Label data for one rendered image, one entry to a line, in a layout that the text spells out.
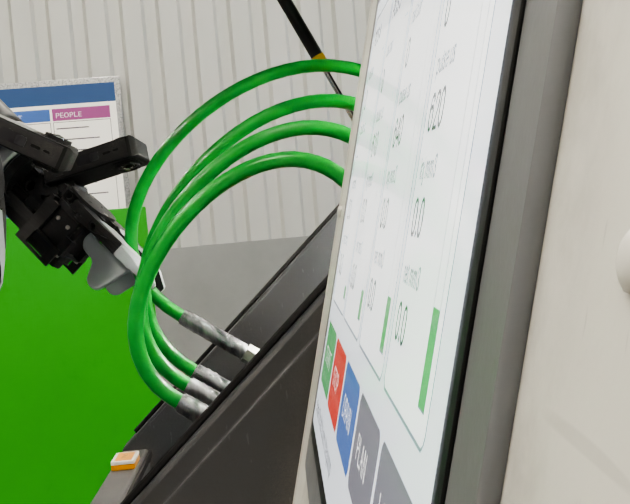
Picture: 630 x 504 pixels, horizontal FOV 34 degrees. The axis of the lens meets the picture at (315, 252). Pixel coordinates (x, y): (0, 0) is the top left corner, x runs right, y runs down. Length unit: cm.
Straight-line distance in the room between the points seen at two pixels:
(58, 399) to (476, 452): 423
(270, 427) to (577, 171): 64
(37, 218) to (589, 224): 103
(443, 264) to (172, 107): 736
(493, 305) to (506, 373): 2
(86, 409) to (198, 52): 382
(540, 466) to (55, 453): 430
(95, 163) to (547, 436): 102
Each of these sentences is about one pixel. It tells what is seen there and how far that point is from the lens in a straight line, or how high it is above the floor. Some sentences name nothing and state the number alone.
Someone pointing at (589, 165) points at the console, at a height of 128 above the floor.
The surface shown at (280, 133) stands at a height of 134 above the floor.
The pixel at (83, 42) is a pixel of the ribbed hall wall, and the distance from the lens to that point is 770.
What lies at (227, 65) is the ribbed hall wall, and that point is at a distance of 768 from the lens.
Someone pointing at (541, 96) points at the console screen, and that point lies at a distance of 18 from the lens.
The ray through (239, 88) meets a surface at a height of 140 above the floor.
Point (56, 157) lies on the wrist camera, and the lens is 101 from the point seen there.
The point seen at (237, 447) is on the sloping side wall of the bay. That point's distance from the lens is 80.
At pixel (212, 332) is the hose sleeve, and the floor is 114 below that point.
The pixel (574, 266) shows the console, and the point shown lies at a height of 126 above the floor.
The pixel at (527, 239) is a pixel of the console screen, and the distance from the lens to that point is 18.
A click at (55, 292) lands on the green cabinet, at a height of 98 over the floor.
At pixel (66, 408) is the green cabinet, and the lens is 441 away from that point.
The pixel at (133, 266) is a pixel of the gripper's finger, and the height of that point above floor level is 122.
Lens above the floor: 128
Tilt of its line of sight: 3 degrees down
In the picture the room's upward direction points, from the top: 5 degrees counter-clockwise
